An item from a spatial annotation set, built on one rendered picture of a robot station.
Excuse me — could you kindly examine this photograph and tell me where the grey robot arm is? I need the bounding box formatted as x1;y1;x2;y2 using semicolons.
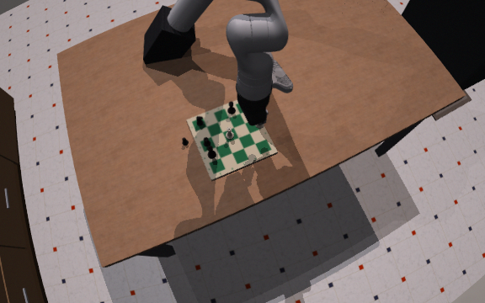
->
168;0;289;87

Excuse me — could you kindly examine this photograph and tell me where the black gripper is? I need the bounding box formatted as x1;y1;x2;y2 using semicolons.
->
236;60;293;125

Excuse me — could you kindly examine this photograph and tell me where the green and cream chessboard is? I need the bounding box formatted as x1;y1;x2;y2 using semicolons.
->
187;100;277;180

